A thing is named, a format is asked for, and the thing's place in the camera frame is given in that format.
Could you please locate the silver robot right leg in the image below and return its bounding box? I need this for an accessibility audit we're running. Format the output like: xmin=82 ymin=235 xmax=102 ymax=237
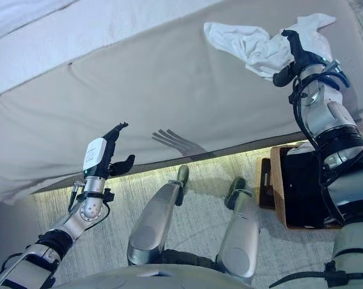
xmin=216 ymin=176 xmax=262 ymax=279

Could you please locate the small white cloth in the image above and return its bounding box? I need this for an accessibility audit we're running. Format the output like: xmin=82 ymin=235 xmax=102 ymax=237
xmin=203 ymin=14 xmax=337 ymax=84

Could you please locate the silver robot leg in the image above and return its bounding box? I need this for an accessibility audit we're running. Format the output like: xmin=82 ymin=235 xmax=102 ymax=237
xmin=216 ymin=176 xmax=262 ymax=279
xmin=126 ymin=164 xmax=190 ymax=267

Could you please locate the white duvet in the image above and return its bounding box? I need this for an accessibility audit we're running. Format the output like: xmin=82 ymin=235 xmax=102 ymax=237
xmin=0 ymin=0 xmax=227 ymax=99

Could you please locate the black white robot left hand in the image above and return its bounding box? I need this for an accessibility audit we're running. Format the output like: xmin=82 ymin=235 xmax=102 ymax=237
xmin=82 ymin=122 xmax=136 ymax=179

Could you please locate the brown woven laundry basket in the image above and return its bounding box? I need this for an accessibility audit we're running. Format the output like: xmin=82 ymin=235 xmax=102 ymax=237
xmin=270 ymin=144 xmax=347 ymax=231

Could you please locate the grey robot torso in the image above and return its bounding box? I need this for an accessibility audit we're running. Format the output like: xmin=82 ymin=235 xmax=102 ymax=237
xmin=53 ymin=264 xmax=239 ymax=289

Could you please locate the bed with beige sheet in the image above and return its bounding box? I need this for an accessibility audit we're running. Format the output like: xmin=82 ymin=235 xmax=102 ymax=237
xmin=0 ymin=0 xmax=363 ymax=205

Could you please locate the black garment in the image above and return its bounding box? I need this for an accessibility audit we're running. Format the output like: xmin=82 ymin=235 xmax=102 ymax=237
xmin=280 ymin=150 xmax=343 ymax=228

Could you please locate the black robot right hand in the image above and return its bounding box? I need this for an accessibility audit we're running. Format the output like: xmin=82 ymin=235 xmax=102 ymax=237
xmin=272 ymin=29 xmax=329 ymax=89

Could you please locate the dark basket lid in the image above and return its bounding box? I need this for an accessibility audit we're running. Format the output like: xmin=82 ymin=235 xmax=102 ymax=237
xmin=255 ymin=157 xmax=278 ymax=211

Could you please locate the silver robot left leg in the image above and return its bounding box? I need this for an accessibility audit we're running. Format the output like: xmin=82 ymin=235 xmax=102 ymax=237
xmin=126 ymin=164 xmax=190 ymax=267

